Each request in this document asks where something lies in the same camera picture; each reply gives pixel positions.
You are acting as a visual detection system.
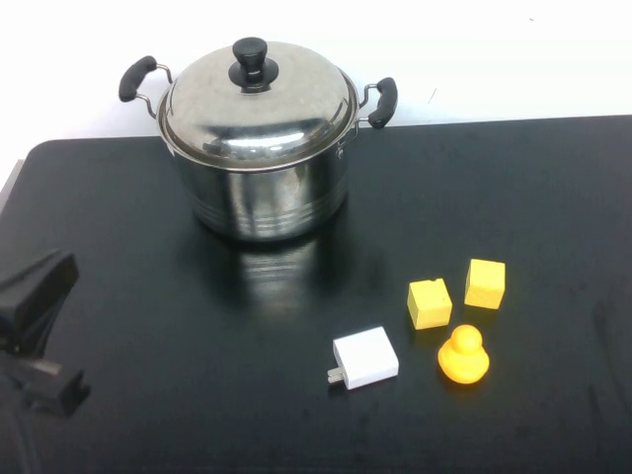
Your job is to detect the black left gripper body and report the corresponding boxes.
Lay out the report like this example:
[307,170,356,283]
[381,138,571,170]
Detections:
[0,345,41,474]

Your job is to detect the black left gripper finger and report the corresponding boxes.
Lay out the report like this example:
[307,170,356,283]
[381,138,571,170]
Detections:
[19,363,93,419]
[0,250,81,355]

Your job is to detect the stainless steel lid black knob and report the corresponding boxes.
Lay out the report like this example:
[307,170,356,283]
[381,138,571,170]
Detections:
[157,37,360,173]

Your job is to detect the white plug charger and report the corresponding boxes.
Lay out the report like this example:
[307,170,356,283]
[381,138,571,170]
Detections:
[325,325,401,393]

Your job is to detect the yellow cube with notch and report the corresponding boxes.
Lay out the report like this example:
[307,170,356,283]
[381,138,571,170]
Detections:
[407,277,453,331]

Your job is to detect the yellow rubber duck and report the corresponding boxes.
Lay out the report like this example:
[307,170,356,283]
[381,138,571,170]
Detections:
[436,323,491,385]

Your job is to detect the plain yellow cube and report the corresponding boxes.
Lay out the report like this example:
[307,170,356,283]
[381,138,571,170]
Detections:
[463,258,507,310]

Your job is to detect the stainless steel pot black handles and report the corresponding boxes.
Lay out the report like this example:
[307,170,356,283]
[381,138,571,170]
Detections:
[117,54,399,243]

